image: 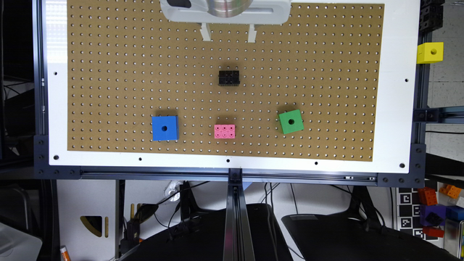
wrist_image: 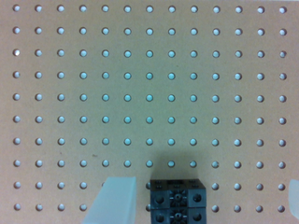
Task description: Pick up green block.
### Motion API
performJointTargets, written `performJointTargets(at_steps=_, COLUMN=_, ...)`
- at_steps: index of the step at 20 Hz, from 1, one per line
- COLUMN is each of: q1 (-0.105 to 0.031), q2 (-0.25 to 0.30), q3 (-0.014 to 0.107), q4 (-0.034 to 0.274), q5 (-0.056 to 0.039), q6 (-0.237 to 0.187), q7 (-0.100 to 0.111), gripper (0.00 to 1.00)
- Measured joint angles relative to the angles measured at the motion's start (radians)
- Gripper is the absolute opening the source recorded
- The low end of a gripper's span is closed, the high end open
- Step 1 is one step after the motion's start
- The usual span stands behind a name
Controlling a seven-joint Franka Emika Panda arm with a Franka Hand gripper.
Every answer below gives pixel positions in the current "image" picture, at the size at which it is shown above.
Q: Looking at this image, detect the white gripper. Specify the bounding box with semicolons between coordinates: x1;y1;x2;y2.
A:
160;0;291;43

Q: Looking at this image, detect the green cube block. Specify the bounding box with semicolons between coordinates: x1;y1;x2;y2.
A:
278;109;304;134

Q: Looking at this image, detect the blue cube block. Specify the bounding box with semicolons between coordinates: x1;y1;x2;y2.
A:
152;116;179;141

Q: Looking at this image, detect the yellow cube block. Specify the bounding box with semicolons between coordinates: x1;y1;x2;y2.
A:
417;42;444;64

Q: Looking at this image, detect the black block stack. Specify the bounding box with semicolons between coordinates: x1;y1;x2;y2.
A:
419;0;445;33

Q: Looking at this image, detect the orange studded block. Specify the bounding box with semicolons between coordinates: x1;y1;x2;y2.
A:
418;187;438;206

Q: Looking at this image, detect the small orange block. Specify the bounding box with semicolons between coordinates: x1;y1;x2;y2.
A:
439;184;462;199

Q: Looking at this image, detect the purple studded block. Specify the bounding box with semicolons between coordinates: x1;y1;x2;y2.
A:
420;204;447;226

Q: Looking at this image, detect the red studded block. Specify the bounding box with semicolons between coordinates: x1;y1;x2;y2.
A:
423;226;444;238

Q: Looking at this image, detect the blue block on shelf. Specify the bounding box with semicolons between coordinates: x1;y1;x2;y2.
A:
446;206;464;221

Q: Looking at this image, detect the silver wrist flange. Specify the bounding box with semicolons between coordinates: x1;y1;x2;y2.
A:
207;0;253;18

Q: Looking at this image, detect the black studded brick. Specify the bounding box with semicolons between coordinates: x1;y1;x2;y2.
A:
218;70;240;86

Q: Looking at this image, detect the pink studded brick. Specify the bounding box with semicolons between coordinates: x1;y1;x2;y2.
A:
214;124;236;139

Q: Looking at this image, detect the brown pegboard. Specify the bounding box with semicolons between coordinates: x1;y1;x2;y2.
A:
67;1;385;161

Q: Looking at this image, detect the black chair left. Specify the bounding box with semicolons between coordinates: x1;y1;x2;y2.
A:
121;204;292;261

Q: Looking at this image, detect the black chair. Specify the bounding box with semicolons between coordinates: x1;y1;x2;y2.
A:
121;204;292;261
282;214;459;261

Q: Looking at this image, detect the black chair right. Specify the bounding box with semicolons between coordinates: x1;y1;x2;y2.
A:
282;214;459;261

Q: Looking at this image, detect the fiducial marker sheet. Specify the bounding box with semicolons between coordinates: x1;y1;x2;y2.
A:
395;188;439;241

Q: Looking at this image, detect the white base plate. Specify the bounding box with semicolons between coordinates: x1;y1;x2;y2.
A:
41;0;421;174

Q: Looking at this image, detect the aluminium frame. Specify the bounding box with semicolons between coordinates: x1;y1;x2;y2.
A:
31;0;464;261

